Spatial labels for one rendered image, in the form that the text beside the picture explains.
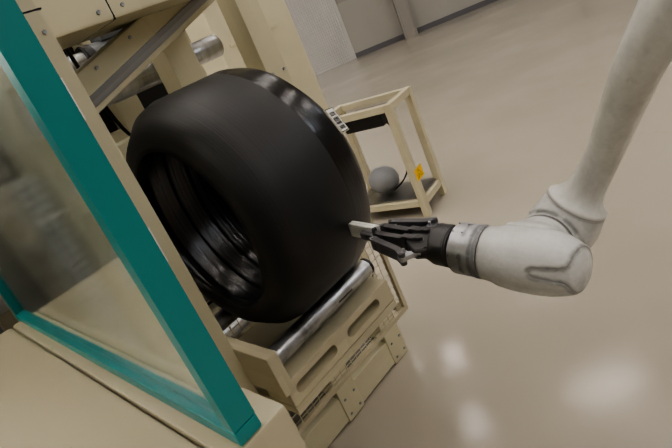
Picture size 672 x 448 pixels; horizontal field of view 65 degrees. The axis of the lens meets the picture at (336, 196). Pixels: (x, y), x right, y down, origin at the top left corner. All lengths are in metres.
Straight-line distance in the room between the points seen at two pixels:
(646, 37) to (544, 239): 0.30
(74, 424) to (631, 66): 0.71
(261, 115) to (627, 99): 0.60
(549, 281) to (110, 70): 1.12
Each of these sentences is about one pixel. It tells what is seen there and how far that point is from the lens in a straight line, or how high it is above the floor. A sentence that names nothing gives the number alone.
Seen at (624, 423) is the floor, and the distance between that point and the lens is 2.01.
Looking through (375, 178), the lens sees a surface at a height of 0.29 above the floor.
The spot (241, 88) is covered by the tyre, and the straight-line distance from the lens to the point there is 1.07.
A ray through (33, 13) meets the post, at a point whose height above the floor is 1.65.
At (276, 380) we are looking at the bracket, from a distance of 1.08.
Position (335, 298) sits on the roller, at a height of 0.91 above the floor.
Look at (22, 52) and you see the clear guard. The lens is 0.30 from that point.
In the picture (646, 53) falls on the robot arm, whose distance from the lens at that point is 0.75.
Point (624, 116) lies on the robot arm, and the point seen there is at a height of 1.21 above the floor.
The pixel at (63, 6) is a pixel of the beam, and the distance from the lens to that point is 1.31.
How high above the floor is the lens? 1.50
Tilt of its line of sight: 19 degrees down
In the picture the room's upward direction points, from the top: 23 degrees counter-clockwise
